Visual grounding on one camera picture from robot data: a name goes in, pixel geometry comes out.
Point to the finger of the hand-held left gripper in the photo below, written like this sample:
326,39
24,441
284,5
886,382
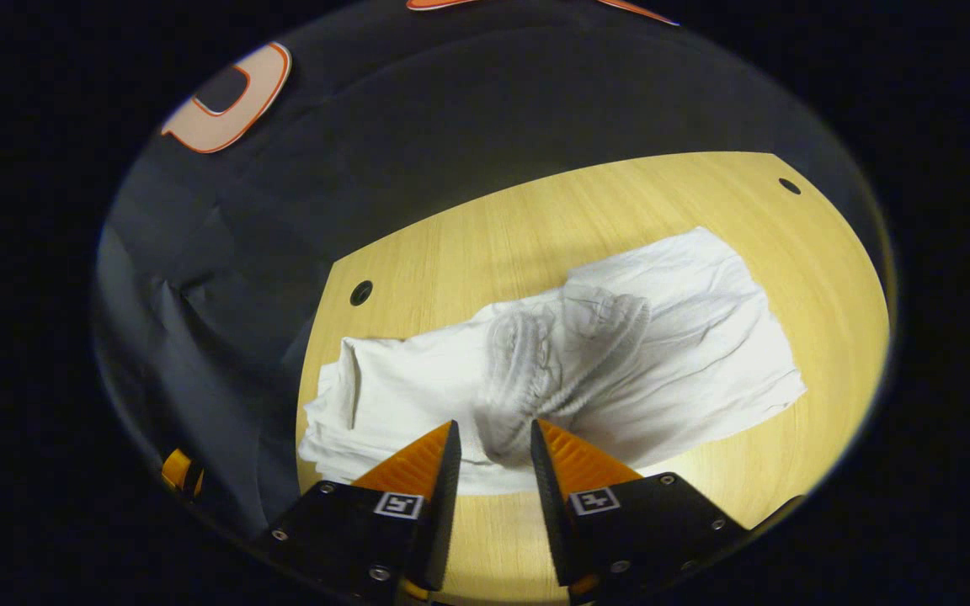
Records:
175,470

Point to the black backdrop cloth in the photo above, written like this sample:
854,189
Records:
325,185

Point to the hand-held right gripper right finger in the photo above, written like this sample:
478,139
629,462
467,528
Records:
552,522

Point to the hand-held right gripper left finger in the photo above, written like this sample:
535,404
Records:
443,522

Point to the white jeans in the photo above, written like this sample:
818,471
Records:
687,353

